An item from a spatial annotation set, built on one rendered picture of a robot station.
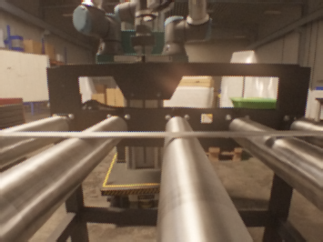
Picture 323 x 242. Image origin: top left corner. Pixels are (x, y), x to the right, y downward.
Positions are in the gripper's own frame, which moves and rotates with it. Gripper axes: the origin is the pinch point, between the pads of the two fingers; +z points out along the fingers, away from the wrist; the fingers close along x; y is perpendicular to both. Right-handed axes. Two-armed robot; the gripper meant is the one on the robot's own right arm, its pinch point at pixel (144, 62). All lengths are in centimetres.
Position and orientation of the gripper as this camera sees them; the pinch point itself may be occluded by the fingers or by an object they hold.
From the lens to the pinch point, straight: 100.3
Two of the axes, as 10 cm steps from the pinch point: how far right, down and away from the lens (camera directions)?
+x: -10.0, -0.1, 0.4
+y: 0.4, -1.8, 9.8
